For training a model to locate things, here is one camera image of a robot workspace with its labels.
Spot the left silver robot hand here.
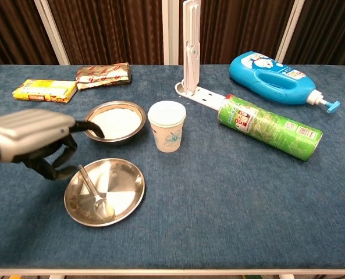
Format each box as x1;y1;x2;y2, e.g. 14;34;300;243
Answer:
0;108;105;181

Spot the metal bowl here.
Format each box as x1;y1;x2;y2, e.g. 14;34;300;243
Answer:
82;100;147;146

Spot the white rice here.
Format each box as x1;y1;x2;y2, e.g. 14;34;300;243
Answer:
90;107;142;140

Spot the white floral paper cup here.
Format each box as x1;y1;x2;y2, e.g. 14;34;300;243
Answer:
147;100;187;153

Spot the yellow snack package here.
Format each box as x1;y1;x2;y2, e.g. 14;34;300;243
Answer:
12;78;78;103

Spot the gold red foil package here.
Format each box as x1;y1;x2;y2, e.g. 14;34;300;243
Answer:
74;62;132;90

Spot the round metal plate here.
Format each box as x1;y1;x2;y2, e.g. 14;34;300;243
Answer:
63;158;147;227

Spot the brown curtain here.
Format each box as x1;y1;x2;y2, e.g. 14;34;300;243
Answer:
0;0;345;69

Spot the white folding plastic rack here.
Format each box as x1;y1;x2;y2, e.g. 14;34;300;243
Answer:
175;0;226;110

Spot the blue table cloth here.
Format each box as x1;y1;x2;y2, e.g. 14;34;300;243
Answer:
0;64;345;270

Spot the green chips can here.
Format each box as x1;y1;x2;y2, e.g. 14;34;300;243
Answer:
217;93;323;162

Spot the blue detergent pump bottle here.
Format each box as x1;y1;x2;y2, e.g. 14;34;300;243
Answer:
229;51;341;113

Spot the white metal frame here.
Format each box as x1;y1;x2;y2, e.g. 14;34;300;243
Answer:
34;0;305;66

